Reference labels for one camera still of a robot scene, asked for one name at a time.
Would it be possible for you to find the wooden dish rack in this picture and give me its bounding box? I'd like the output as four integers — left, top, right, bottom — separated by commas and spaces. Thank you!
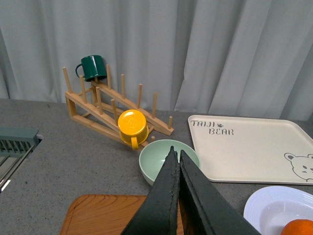
63, 64, 174, 144

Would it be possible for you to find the dark green mug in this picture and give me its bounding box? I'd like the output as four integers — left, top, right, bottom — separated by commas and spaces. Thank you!
75, 55, 107, 82

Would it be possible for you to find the grey sink drainer rack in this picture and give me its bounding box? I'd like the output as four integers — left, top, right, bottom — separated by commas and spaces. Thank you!
0, 126, 42, 191

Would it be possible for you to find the green bowl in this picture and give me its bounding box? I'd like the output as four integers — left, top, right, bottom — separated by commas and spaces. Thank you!
139, 140, 201, 186

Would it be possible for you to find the beige bear tray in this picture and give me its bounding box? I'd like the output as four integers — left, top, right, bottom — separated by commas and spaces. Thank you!
188, 115, 313, 185

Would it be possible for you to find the light purple plate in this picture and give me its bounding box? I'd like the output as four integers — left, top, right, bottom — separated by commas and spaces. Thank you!
244, 186, 313, 235

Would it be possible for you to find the wooden cutting board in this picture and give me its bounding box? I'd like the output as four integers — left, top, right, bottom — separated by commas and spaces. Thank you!
60, 194, 184, 235

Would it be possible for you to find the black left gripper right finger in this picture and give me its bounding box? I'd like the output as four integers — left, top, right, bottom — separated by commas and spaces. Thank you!
179, 150, 259, 235

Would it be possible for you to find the orange fruit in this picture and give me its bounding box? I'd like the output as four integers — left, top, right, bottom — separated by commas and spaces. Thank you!
280, 219, 313, 235

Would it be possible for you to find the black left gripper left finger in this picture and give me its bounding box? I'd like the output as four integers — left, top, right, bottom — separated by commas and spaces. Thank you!
122, 146, 180, 235

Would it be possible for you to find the yellow mug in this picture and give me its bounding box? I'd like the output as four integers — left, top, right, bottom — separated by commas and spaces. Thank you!
118, 109, 149, 150

